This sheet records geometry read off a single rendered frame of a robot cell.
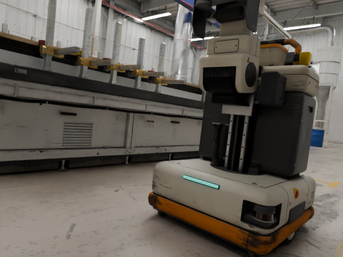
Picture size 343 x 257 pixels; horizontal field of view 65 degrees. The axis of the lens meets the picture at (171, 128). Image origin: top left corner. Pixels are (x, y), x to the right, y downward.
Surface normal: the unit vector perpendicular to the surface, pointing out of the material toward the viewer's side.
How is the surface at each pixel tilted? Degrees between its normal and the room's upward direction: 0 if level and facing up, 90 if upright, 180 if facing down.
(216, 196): 90
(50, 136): 90
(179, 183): 90
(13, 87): 90
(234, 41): 98
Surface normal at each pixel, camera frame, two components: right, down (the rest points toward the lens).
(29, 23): 0.75, 0.12
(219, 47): -0.67, 0.11
